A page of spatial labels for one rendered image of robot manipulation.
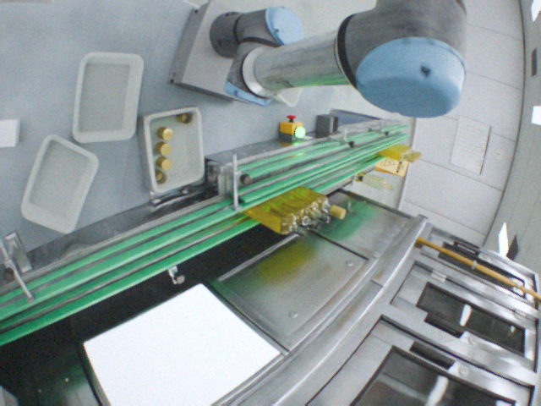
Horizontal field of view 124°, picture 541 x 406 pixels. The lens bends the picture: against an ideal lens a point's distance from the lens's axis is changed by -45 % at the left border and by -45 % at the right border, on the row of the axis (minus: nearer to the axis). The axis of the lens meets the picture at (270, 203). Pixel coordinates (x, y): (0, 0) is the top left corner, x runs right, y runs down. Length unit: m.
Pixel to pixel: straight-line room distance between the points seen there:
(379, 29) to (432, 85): 0.08
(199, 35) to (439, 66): 0.62
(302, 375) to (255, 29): 0.77
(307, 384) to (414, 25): 0.64
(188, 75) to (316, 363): 0.77
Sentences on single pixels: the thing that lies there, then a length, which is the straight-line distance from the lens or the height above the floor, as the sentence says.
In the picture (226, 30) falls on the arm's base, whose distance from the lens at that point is 0.73.
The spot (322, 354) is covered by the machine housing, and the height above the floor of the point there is 1.38.
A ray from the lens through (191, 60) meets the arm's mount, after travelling 0.73.
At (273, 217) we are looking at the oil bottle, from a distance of 0.78.
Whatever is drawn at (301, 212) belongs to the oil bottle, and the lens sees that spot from 0.80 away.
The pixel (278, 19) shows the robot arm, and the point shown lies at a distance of 0.61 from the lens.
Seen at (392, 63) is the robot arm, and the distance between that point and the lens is 0.24.
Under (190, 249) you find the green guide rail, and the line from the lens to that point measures 0.75.
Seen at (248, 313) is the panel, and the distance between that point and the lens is 0.68.
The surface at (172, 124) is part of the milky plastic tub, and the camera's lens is 0.80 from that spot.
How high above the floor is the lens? 1.49
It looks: 38 degrees down
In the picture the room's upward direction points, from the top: 116 degrees clockwise
